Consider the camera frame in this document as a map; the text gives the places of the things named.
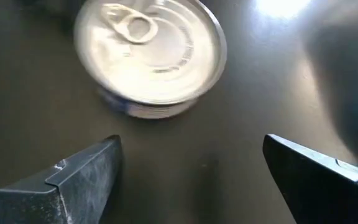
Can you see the blue label can silver lid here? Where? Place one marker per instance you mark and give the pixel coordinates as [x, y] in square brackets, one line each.
[151, 56]

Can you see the black table mat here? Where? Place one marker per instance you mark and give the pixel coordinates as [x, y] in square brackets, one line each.
[179, 174]

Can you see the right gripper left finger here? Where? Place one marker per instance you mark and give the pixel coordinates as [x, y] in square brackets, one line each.
[57, 202]

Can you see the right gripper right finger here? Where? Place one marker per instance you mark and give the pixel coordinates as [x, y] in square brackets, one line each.
[322, 199]

